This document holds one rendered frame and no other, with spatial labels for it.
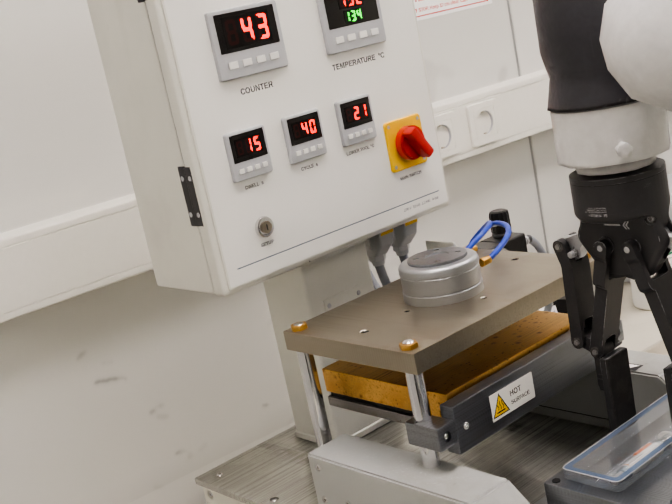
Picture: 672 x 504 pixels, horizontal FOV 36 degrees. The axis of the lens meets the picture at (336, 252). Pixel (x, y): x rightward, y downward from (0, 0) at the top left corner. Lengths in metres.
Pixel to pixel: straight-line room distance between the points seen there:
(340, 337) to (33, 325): 0.55
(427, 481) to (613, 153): 0.32
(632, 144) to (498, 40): 1.08
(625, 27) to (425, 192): 0.52
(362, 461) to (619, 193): 0.34
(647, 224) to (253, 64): 0.41
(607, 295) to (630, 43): 0.26
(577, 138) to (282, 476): 0.52
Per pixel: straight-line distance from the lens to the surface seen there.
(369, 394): 1.00
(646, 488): 0.87
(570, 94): 0.82
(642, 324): 1.79
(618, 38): 0.71
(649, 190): 0.84
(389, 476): 0.93
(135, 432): 1.49
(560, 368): 1.01
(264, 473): 1.16
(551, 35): 0.82
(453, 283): 0.99
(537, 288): 0.99
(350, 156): 1.11
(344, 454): 0.99
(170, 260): 1.08
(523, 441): 1.12
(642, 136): 0.82
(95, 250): 1.37
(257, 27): 1.04
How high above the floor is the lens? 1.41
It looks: 13 degrees down
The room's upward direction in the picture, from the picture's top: 12 degrees counter-clockwise
